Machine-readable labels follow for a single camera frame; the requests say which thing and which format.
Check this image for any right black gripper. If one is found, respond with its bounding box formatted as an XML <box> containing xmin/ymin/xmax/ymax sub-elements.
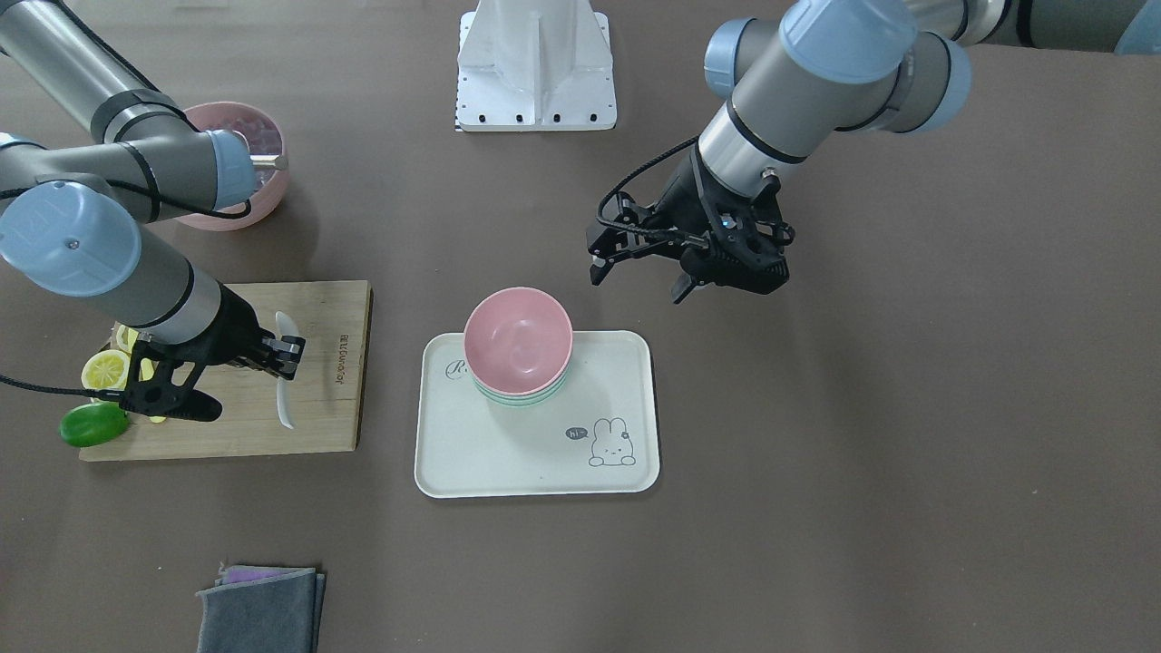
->
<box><xmin>186</xmin><ymin>284</ymin><xmax>307</xmax><ymax>381</ymax></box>

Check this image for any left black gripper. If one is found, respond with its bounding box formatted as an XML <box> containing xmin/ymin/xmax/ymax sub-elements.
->
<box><xmin>590</xmin><ymin>148</ymin><xmax>795</xmax><ymax>304</ymax></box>

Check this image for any white ceramic spoon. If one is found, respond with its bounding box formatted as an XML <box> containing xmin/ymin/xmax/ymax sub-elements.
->
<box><xmin>274</xmin><ymin>311</ymin><xmax>300</xmax><ymax>430</ymax></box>

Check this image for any small pink bowl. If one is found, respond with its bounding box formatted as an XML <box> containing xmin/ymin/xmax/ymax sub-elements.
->
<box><xmin>463</xmin><ymin>287</ymin><xmax>575</xmax><ymax>399</ymax></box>

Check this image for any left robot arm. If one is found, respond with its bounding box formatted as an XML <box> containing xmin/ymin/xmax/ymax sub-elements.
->
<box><xmin>586</xmin><ymin>1</ymin><xmax>1160</xmax><ymax>303</ymax></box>

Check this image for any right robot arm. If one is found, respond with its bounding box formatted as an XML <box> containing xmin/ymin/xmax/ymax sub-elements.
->
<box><xmin>3</xmin><ymin>1</ymin><xmax>307</xmax><ymax>380</ymax></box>

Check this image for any green bowl stack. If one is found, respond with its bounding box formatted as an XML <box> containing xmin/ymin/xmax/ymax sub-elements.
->
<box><xmin>469</xmin><ymin>369</ymin><xmax>569</xmax><ymax>406</ymax></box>

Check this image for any large pink ice bowl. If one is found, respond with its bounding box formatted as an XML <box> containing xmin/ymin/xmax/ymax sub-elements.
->
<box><xmin>176</xmin><ymin>101</ymin><xmax>289</xmax><ymax>232</ymax></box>

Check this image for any bamboo cutting board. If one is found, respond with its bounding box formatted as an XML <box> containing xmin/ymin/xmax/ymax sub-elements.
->
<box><xmin>79</xmin><ymin>280</ymin><xmax>373</xmax><ymax>462</ymax></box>

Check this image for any yellow plastic knife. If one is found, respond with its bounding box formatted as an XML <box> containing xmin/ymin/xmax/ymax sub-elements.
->
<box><xmin>130</xmin><ymin>331</ymin><xmax>156</xmax><ymax>412</ymax></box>

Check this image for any cream serving tray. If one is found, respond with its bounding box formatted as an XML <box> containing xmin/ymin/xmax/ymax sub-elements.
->
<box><xmin>414</xmin><ymin>330</ymin><xmax>662</xmax><ymax>498</ymax></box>

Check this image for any lemon slice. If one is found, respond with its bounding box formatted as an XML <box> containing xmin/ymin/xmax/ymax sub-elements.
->
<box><xmin>82</xmin><ymin>349</ymin><xmax>132</xmax><ymax>404</ymax></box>
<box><xmin>111</xmin><ymin>324</ymin><xmax>140</xmax><ymax>353</ymax></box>

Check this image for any metal ice scoop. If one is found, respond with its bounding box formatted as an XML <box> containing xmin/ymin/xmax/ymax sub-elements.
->
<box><xmin>248</xmin><ymin>153</ymin><xmax>288</xmax><ymax>171</ymax></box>

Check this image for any green lime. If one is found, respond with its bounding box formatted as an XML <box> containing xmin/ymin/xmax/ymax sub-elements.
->
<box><xmin>58</xmin><ymin>401</ymin><xmax>130</xmax><ymax>449</ymax></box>

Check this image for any grey folded cloth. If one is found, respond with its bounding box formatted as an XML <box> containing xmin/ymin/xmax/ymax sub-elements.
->
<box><xmin>199</xmin><ymin>565</ymin><xmax>327</xmax><ymax>652</ymax></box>

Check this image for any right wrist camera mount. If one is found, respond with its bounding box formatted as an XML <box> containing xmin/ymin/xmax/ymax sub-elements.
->
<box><xmin>117</xmin><ymin>332</ymin><xmax>223</xmax><ymax>422</ymax></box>

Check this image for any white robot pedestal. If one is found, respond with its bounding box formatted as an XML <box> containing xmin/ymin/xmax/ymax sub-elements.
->
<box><xmin>454</xmin><ymin>1</ymin><xmax>618</xmax><ymax>132</ymax></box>

